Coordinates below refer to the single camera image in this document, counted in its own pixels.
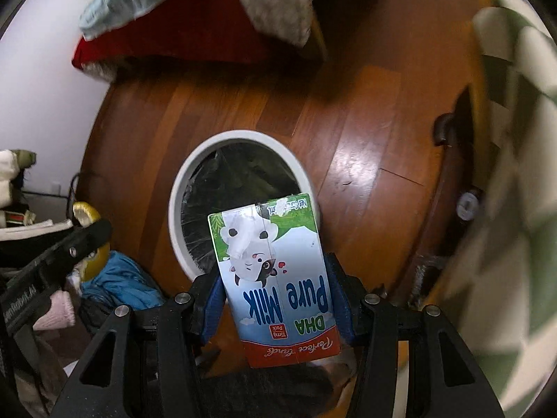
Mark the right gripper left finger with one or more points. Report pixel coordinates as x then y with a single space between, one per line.
142 363

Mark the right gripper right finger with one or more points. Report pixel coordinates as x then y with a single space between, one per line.
444 378

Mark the DHA pure milk carton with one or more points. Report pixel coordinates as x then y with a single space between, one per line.
272 266

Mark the white round trash bin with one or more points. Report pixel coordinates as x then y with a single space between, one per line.
190 164

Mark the black trash bag liner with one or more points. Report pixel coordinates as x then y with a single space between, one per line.
230 177

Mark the pink fuzzy cloth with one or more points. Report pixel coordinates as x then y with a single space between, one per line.
60 315

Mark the blue jacket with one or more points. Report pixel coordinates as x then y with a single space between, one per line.
123 282

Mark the green white checkered tablecloth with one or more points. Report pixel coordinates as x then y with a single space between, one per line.
499 288

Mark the red bed blanket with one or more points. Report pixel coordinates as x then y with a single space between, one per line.
189 30

